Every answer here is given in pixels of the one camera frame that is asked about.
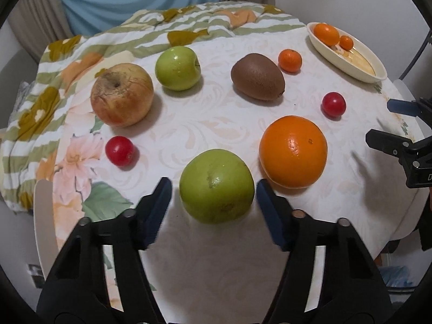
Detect matte green apple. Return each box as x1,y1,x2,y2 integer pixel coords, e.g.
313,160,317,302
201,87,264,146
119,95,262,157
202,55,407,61
179,149,255,224

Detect grey patterned pillow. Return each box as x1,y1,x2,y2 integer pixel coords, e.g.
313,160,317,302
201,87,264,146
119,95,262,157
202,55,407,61
15,81,34,122

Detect cream oval dish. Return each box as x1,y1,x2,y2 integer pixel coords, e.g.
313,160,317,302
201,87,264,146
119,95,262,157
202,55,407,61
306,22,387,84

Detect brown kiwi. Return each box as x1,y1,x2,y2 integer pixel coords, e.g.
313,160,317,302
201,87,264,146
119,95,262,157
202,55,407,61
231,53,286,101

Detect red yellow apple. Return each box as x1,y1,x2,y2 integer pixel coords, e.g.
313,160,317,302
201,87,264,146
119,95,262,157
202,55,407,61
90,63,155,128

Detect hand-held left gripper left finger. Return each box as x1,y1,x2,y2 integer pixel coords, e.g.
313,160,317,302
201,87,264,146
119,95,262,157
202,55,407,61
36,176,173,324

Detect white floral tablecloth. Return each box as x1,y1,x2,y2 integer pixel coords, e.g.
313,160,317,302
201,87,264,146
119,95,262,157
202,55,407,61
34,34,422,324

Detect grey cable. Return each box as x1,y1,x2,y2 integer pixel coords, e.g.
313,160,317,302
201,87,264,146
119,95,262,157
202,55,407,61
398,29,432,80

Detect blue cloth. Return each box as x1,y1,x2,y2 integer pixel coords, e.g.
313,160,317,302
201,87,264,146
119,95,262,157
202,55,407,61
57,0,221,38

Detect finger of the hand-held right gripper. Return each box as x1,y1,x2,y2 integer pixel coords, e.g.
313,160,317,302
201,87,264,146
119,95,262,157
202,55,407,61
365,129,414,158
387,98,432,123

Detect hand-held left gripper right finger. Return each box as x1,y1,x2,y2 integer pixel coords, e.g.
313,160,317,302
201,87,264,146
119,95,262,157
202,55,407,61
256,179,394,324

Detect green striped floral blanket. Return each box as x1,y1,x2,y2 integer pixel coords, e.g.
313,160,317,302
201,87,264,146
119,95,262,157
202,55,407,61
0,2,306,213

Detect large orange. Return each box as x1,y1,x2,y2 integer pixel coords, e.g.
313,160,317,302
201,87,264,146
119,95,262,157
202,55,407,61
259,115,328,190

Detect glossy green apple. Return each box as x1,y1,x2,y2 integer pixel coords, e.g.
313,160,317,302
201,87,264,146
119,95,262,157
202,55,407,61
155,46,202,91

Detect red cherry tomato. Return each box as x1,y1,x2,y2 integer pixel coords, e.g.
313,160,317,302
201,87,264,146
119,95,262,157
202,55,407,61
321,92,347,118
105,136,136,167

